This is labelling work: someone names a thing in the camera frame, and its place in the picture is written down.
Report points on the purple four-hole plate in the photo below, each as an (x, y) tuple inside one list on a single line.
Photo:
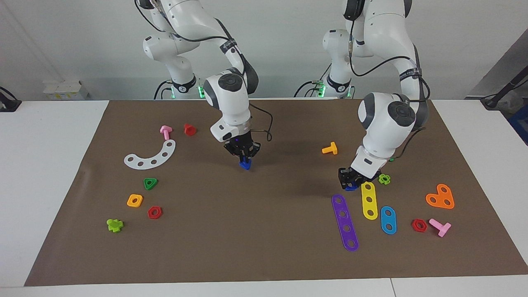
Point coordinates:
[(344, 221)]

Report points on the white curved five-hole plate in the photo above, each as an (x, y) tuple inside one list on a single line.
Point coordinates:
[(147, 163)]

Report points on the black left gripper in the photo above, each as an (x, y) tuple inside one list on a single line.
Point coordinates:
[(350, 177)]

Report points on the orange plastic screw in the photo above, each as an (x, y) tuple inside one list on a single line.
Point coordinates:
[(331, 149)]

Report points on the green triangle plastic nut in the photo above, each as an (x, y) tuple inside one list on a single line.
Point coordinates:
[(154, 182)]

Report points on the blue plastic screw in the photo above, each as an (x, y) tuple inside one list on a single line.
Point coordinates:
[(245, 165)]

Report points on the blue two-hole plate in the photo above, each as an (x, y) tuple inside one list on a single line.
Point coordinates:
[(388, 220)]

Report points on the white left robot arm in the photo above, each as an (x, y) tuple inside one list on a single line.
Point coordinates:
[(387, 119)]

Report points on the yellow three-hole plate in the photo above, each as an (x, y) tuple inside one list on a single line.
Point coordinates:
[(369, 194)]

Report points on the orange square plastic nut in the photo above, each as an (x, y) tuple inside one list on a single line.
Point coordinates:
[(129, 203)]

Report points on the white power strip box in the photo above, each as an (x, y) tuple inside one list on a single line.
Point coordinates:
[(66, 88)]

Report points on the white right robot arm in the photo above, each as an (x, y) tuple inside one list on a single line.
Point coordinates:
[(227, 90)]

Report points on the blue crate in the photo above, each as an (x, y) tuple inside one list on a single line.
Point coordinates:
[(522, 123)]

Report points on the blue square plastic nut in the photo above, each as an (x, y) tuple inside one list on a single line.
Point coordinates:
[(351, 188)]

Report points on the red hexagon plastic nut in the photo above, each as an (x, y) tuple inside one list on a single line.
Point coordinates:
[(159, 214), (425, 227)]

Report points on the lime green cross nut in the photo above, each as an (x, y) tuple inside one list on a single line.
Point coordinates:
[(387, 180)]

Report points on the orange angled three-hole plate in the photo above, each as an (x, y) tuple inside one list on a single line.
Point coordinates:
[(439, 199)]

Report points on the brown table mat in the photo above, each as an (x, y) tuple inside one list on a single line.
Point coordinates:
[(264, 231)]

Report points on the red plastic screw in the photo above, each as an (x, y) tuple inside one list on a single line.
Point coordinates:
[(189, 130)]

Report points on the black stand pole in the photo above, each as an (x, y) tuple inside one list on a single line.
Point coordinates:
[(505, 88)]

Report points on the lime green plastic screw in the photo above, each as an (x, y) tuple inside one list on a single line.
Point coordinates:
[(114, 225)]

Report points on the pink plastic screw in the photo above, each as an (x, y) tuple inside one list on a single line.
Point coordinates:
[(442, 228), (166, 131)]

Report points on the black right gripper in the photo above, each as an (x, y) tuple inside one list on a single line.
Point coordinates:
[(241, 144)]

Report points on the black clamp device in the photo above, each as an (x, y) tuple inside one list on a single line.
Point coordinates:
[(8, 105)]

